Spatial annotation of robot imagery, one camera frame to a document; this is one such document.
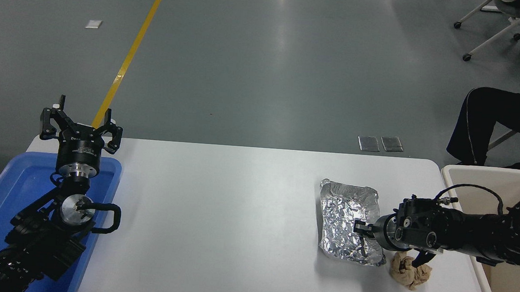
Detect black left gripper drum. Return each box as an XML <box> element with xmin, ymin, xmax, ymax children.
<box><xmin>55</xmin><ymin>124</ymin><xmax>105</xmax><ymax>169</ymax></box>

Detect large pale bin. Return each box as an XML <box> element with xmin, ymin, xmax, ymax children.
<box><xmin>432</xmin><ymin>163</ymin><xmax>520</xmax><ymax>292</ymax></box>

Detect white wheeled chair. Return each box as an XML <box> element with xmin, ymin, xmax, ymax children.
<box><xmin>450</xmin><ymin>0</ymin><xmax>520</xmax><ymax>71</ymax></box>

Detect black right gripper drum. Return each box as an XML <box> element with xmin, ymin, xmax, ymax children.
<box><xmin>371</xmin><ymin>212</ymin><xmax>391</xmax><ymax>250</ymax></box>

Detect crumpled tan paper ball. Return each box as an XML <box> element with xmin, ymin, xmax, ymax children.
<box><xmin>389</xmin><ymin>250</ymin><xmax>434</xmax><ymax>292</ymax></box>

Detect foil tray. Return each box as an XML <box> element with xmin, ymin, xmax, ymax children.
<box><xmin>315</xmin><ymin>178</ymin><xmax>392</xmax><ymax>267</ymax></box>

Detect silver floor plate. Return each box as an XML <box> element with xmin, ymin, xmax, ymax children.
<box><xmin>357</xmin><ymin>135</ymin><xmax>381</xmax><ymax>152</ymax></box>
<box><xmin>380</xmin><ymin>136</ymin><xmax>405</xmax><ymax>153</ymax></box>

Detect blue plastic tray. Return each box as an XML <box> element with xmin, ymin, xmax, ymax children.
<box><xmin>0</xmin><ymin>149</ymin><xmax>123</xmax><ymax>292</ymax></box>

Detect yellow floor tape line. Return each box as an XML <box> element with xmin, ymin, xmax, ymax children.
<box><xmin>91</xmin><ymin>0</ymin><xmax>173</xmax><ymax>133</ymax></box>

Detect seated person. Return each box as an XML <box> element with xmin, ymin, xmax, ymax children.
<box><xmin>445</xmin><ymin>84</ymin><xmax>520</xmax><ymax>176</ymax></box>

